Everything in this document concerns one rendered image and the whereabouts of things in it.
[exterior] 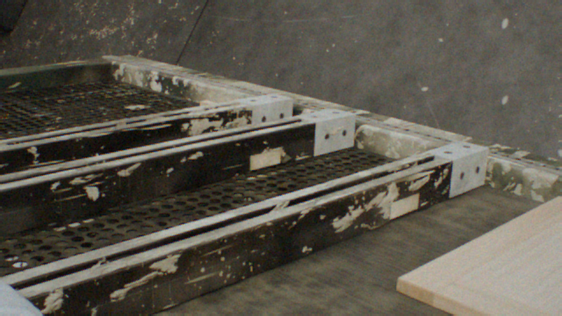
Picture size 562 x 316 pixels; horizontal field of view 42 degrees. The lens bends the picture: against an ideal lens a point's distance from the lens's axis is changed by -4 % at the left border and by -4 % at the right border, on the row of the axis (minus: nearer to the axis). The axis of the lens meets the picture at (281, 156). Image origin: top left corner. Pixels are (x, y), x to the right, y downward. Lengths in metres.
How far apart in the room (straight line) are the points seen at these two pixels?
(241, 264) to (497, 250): 0.36
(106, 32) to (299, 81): 1.42
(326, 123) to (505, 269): 0.60
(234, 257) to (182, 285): 0.08
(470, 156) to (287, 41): 1.86
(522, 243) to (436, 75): 1.59
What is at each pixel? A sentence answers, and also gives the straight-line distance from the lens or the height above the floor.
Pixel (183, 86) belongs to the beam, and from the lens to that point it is 1.98.
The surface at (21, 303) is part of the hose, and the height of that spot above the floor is 1.88.
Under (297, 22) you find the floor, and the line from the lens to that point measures 3.12.
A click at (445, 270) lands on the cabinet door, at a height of 1.25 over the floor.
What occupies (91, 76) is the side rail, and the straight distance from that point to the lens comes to 2.21.
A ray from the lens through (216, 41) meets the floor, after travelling 3.38.
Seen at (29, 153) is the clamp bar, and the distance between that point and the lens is 1.30.
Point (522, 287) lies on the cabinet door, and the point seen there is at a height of 1.22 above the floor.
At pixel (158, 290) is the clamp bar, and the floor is 1.54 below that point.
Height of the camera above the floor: 2.13
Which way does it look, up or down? 48 degrees down
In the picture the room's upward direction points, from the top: 60 degrees counter-clockwise
